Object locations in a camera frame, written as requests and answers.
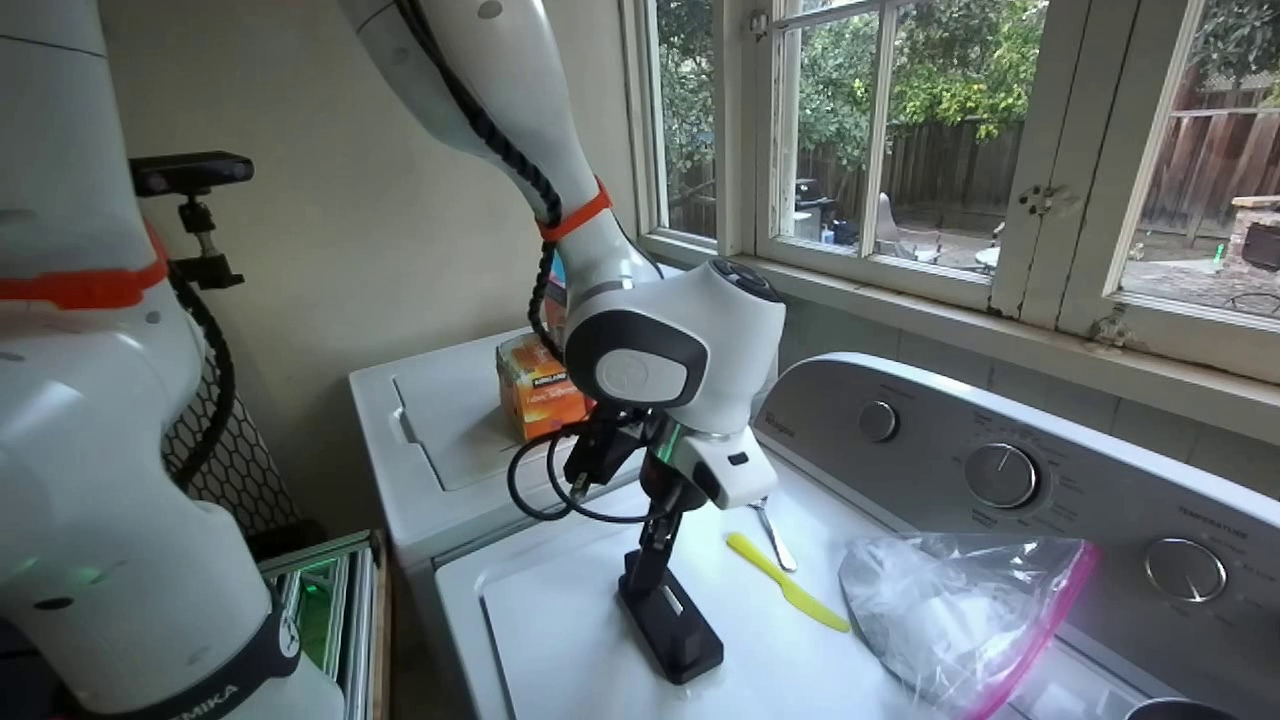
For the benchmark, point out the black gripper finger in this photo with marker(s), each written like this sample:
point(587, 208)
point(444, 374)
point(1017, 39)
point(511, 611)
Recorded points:
point(662, 526)

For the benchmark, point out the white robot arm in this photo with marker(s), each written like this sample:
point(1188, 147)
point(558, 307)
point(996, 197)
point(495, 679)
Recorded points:
point(142, 597)

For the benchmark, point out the orange fabric softener box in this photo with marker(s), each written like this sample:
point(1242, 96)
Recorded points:
point(538, 389)

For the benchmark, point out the yellow plastic knife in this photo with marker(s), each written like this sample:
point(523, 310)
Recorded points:
point(790, 591)

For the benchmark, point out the clear zip plastic bag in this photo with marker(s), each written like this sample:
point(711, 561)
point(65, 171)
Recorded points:
point(960, 616)

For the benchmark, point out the metal spoon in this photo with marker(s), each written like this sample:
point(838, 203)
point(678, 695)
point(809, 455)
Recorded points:
point(773, 533)

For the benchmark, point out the white washing machine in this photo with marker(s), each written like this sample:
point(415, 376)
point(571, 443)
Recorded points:
point(1178, 622)

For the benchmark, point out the black camera on stand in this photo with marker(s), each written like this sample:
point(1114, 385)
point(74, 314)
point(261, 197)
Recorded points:
point(195, 176)

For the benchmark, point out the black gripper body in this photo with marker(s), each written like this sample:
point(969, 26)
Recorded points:
point(727, 468)

